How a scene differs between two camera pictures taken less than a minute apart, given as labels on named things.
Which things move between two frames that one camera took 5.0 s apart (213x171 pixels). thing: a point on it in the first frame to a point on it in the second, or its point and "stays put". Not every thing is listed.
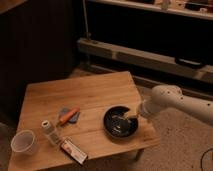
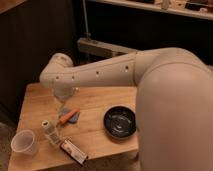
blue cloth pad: [66, 110] stays put
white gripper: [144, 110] to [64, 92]
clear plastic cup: [23, 142] stays put
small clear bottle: [50, 132] stays put
